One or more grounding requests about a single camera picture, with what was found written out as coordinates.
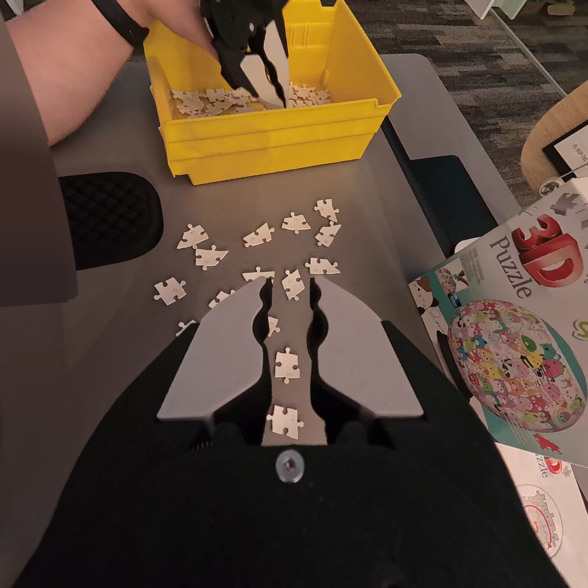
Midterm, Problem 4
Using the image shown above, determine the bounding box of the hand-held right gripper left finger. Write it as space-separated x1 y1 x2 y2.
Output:
158 276 274 442

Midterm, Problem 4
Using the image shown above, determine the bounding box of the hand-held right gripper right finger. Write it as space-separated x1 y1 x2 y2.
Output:
309 275 425 442

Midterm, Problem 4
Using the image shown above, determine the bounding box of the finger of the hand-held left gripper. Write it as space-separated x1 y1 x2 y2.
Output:
219 51 281 104
261 19 295 111

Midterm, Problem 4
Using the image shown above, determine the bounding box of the pile of puzzle pieces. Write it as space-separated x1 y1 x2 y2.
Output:
170 81 333 118

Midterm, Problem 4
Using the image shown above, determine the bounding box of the yellow plastic bin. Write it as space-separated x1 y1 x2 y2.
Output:
145 0 403 187

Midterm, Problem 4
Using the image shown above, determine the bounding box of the spread of white jigsaw pieces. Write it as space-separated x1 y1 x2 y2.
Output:
152 197 342 442

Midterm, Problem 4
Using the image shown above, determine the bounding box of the person's left forearm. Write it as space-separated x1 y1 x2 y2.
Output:
0 14 140 149

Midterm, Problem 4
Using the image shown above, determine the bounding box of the colourful puzzle box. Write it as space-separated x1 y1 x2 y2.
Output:
408 179 588 460

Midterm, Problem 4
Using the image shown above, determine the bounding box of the person's left hand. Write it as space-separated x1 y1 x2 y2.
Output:
124 0 223 63

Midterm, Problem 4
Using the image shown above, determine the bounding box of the black wristband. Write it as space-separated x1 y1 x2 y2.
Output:
90 0 150 52

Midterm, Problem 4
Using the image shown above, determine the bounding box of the black quilted pad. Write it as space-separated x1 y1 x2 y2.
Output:
58 172 164 273

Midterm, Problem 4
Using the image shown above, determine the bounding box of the white printed leaflet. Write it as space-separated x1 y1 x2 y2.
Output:
496 441 588 563

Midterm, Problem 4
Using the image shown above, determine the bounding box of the wooden easel board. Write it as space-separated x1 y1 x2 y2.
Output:
519 78 588 195

